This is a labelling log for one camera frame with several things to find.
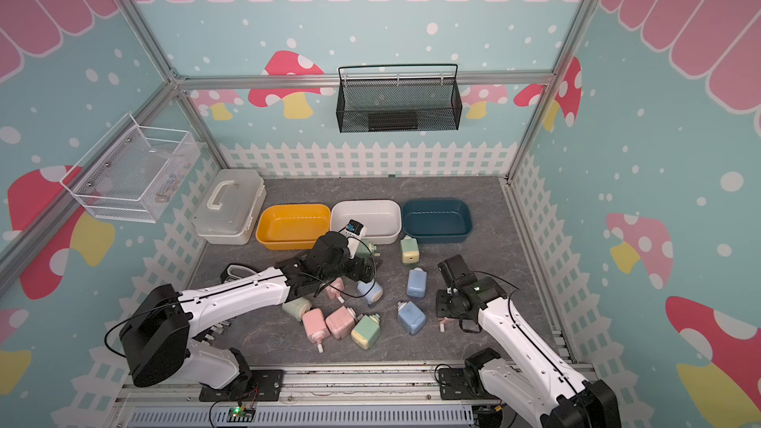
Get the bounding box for white lidded plastic case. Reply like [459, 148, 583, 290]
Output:
[191, 168, 267, 246]

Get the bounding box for white plastic storage tub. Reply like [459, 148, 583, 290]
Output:
[330, 200, 402, 245]

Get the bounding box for blue sharpener upper right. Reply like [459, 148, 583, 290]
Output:
[406, 267, 427, 298]

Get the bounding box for dark teal storage tub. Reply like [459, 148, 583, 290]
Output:
[402, 198, 474, 244]

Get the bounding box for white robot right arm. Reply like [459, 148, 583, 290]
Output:
[436, 255, 622, 427]

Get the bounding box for blue sharpener centre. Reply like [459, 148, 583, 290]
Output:
[357, 279, 384, 306]

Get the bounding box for pink sharpener lower left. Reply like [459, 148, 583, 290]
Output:
[301, 308, 331, 354]

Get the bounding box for white wire wall basket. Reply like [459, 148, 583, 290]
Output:
[59, 114, 201, 224]

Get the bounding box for green sharpener near tubs left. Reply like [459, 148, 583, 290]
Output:
[355, 240, 380, 260]

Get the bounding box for green circuit board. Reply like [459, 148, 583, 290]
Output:
[226, 405, 256, 423]

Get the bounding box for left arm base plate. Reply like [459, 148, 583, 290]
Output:
[199, 370, 285, 402]

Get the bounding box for black digital scale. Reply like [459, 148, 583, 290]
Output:
[220, 264, 259, 283]

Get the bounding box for blue sharpener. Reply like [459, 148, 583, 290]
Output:
[357, 279, 384, 306]
[406, 267, 427, 298]
[398, 301, 426, 335]

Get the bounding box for pink sharpener upper left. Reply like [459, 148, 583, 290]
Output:
[325, 277, 345, 304]

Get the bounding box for pink sharpener far right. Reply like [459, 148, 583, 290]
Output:
[438, 318, 453, 333]

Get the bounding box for green sharpener tubs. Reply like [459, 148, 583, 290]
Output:
[355, 240, 380, 260]
[400, 235, 420, 265]

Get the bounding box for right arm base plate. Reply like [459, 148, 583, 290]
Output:
[434, 365, 493, 400]

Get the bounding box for black wire mesh basket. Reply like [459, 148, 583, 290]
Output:
[336, 63, 463, 133]

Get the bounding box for pink sharpener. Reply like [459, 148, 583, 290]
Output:
[438, 318, 453, 333]
[301, 308, 331, 354]
[325, 277, 345, 304]
[325, 306, 357, 340]

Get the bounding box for yellow plastic storage tub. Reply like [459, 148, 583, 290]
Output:
[256, 204, 331, 251]

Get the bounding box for green sharpener lower centre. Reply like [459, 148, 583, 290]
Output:
[351, 314, 381, 351]

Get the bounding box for green sharpener near tubs right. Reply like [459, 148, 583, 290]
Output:
[400, 235, 420, 265]

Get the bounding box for blue sharpener lower right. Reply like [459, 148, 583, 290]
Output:
[398, 301, 426, 335]

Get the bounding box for pale green round sharpener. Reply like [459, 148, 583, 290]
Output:
[281, 297, 313, 322]

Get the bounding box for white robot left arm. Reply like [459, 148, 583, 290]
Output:
[119, 231, 377, 400]

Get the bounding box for pink sharpener lower centre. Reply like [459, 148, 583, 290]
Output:
[325, 306, 357, 340]

